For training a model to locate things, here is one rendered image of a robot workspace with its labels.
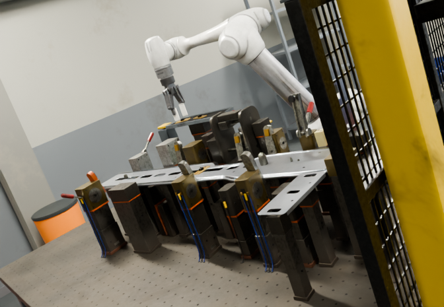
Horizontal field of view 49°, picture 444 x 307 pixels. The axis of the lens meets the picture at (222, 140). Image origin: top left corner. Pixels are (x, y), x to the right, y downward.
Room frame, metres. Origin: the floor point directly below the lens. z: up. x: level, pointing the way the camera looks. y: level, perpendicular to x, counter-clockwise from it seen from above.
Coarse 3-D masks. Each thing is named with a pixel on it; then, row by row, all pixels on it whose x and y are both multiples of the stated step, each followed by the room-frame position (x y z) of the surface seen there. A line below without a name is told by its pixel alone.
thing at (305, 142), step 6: (300, 138) 1.83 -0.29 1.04; (306, 138) 1.81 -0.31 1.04; (312, 138) 1.80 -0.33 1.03; (306, 144) 1.82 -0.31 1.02; (312, 144) 1.80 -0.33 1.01; (318, 186) 1.83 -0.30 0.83; (318, 192) 1.83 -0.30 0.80; (318, 198) 1.84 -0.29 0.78; (324, 198) 1.82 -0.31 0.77; (324, 204) 1.83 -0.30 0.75; (324, 210) 1.83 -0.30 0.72
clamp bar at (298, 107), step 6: (294, 96) 1.81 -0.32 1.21; (300, 96) 1.83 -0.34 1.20; (294, 102) 1.84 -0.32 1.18; (300, 102) 1.82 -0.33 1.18; (294, 108) 1.83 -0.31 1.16; (300, 108) 1.82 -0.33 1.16; (294, 114) 1.84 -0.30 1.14; (300, 114) 1.83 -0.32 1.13; (300, 120) 1.83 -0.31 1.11; (306, 120) 1.82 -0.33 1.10; (300, 126) 1.83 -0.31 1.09; (306, 126) 1.81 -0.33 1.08; (300, 132) 1.82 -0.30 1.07
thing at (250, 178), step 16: (240, 176) 1.61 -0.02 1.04; (256, 176) 1.60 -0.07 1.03; (240, 192) 1.58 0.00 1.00; (256, 192) 1.58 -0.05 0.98; (256, 208) 1.56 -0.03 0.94; (256, 224) 1.56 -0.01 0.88; (256, 240) 1.59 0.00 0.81; (272, 240) 1.57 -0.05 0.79; (272, 256) 1.56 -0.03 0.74; (272, 272) 1.54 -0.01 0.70
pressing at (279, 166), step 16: (256, 160) 1.89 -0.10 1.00; (272, 160) 1.81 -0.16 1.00; (288, 160) 1.74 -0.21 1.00; (304, 160) 1.68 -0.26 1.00; (320, 160) 1.61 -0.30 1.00; (128, 176) 2.41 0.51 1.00; (160, 176) 2.18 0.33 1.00; (176, 176) 2.08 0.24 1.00; (208, 176) 1.91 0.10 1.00; (224, 176) 1.84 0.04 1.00; (272, 176) 1.64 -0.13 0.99; (288, 176) 1.60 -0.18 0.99
